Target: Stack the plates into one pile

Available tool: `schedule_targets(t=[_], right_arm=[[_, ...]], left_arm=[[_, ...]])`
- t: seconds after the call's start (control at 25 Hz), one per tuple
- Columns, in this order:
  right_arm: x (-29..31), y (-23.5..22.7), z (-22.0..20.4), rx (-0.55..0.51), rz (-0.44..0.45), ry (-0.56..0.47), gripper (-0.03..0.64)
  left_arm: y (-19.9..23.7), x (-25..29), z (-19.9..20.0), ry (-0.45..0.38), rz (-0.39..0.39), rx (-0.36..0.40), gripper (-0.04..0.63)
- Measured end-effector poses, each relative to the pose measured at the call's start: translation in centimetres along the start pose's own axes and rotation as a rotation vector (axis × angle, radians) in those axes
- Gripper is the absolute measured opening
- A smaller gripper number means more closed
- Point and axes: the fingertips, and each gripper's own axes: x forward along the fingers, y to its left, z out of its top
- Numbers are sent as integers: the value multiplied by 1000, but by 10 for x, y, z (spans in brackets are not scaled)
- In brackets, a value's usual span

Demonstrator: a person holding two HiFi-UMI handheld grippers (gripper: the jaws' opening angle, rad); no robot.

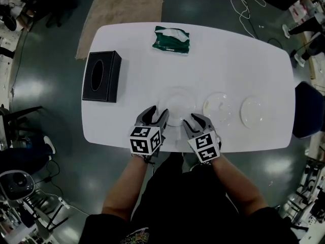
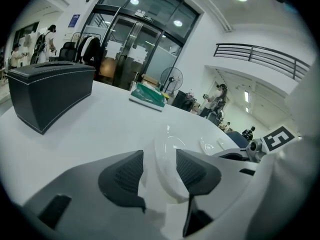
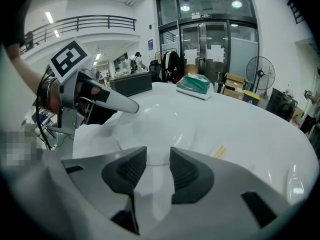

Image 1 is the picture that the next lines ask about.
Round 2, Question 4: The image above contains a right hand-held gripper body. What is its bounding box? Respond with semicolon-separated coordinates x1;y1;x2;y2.
187;129;222;164

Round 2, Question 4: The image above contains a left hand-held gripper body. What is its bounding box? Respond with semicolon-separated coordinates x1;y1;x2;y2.
129;122;168;159

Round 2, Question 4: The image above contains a clear glass plate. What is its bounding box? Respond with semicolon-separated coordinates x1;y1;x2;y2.
157;86;198;127
202;92;232;124
240;95;264;129

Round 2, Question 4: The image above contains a person's left forearm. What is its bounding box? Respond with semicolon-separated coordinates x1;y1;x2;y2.
101;155;149;222

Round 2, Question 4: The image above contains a person's right forearm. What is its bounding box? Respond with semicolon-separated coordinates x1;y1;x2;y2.
210;155;269;217

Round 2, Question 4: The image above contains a person's black clothing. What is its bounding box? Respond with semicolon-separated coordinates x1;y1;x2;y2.
85;152;300;244

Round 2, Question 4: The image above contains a black tissue box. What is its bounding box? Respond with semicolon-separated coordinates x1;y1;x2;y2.
82;50;122;103

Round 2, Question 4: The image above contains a green tissue packet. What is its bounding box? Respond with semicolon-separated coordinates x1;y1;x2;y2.
151;25;191;55

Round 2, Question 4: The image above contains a dark blue chair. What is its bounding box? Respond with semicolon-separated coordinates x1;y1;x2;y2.
291;81;325;139

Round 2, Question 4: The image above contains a white power strip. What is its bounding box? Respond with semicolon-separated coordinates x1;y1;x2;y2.
58;196;71;210

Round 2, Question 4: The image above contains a beige rug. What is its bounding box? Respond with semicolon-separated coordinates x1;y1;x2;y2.
75;0;165;60

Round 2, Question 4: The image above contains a grey round-headed device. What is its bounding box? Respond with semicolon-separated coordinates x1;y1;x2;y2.
0;170;36;201

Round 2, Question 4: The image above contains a black office chair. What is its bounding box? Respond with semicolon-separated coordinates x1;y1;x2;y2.
27;0;79;28

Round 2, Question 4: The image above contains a black floor cable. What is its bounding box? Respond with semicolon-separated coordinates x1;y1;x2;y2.
267;37;297;60

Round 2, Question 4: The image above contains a white floor cable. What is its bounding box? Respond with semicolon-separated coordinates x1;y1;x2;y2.
230;0;267;39

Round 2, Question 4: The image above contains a black frame chair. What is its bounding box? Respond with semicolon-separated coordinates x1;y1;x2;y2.
0;105;44;137

